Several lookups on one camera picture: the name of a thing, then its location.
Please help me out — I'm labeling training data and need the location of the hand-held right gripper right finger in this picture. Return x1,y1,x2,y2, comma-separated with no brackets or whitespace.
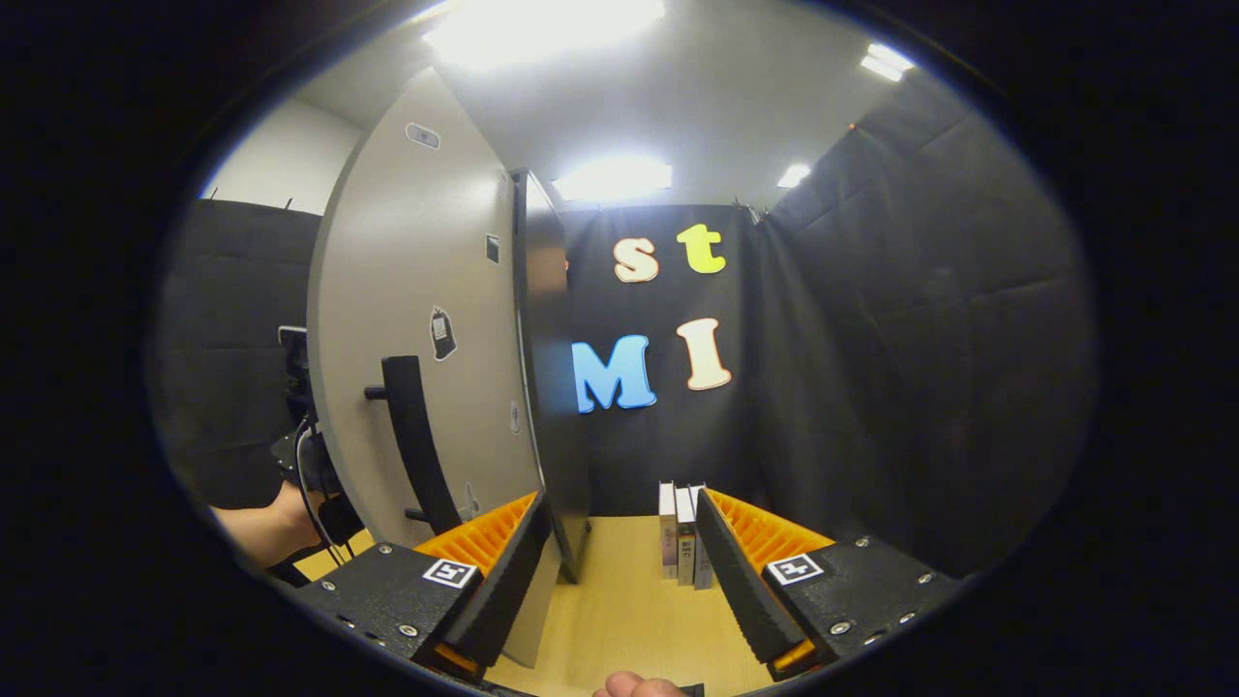
695,487,969,682

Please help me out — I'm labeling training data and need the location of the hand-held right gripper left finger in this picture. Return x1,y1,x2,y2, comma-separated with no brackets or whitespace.
290,490,553,684

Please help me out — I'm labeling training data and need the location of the black cabinet door handle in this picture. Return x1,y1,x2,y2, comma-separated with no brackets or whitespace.
365,355,464,535

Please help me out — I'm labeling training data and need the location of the grey cabinet door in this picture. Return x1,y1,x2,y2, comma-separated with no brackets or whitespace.
308,66,567,669

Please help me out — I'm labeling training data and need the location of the dark grey cabinet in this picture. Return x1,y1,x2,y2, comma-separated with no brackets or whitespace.
510,169,593,582

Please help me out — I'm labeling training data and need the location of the upright book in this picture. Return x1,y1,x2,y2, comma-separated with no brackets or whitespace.
692,484,715,590
676,484,698,587
658,481,680,580

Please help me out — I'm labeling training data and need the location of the black backdrop cloth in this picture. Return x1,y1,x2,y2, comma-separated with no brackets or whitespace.
150,73,1100,582

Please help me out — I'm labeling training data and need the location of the black cable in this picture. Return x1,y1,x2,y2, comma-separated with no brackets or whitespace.
295,411,351,567

